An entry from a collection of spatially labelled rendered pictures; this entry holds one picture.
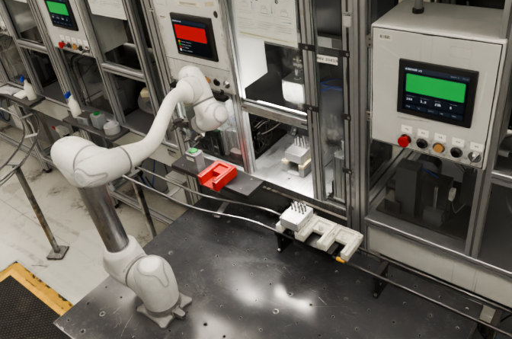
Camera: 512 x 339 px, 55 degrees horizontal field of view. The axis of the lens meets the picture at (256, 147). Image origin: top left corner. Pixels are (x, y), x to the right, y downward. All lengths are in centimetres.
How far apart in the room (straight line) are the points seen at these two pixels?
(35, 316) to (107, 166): 189
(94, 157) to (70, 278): 194
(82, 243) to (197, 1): 224
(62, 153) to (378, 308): 139
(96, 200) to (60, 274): 174
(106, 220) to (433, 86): 133
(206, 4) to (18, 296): 237
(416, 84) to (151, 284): 128
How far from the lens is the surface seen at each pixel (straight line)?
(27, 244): 410
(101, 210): 206
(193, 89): 208
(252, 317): 220
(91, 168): 177
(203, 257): 247
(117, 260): 222
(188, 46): 232
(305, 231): 222
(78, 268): 370
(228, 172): 247
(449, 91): 169
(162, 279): 213
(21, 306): 364
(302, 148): 246
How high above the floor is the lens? 242
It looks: 34 degrees down
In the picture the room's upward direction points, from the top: 8 degrees counter-clockwise
